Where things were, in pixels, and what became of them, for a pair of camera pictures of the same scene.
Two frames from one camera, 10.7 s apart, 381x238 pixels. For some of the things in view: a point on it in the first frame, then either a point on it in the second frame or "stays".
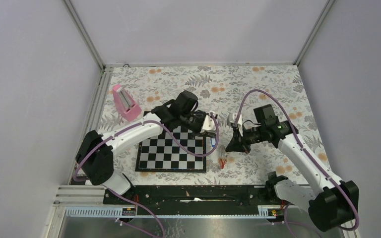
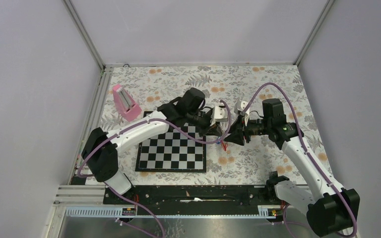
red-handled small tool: [222, 163] → [224, 147]
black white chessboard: [161, 153] stays
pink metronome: [126, 105] stays
